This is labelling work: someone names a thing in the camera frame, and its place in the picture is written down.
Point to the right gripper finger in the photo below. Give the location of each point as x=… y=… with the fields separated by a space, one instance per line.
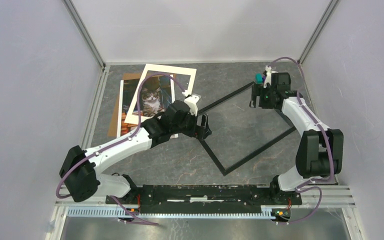
x=253 y=101
x=255 y=89

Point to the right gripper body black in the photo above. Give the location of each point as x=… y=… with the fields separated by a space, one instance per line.
x=264 y=98

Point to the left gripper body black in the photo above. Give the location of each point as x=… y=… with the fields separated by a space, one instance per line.
x=187 y=127

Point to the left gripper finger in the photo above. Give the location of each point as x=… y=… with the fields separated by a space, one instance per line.
x=202 y=133
x=204 y=121

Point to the black picture frame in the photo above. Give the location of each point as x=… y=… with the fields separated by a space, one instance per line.
x=255 y=153

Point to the clear acrylic sheet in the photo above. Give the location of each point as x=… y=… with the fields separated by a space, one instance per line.
x=238 y=130

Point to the cat photo print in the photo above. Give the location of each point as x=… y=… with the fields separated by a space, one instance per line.
x=149 y=96

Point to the white mat board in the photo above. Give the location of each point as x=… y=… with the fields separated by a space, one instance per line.
x=161 y=70

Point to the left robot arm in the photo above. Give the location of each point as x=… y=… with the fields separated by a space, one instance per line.
x=82 y=169

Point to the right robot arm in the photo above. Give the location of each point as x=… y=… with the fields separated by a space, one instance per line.
x=320 y=152

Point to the teal cube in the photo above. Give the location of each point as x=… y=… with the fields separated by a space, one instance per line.
x=259 y=78

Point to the brown backing board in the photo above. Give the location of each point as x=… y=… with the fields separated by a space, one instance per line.
x=114 y=122

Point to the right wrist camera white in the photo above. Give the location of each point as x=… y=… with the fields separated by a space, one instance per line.
x=268 y=73

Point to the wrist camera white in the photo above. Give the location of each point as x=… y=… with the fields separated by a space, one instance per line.
x=268 y=73
x=191 y=102

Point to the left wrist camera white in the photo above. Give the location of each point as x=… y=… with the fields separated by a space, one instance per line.
x=191 y=102

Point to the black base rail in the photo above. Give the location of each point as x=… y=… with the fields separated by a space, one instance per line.
x=207 y=199

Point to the aluminium frame rails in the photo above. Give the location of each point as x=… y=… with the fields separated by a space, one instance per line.
x=61 y=210

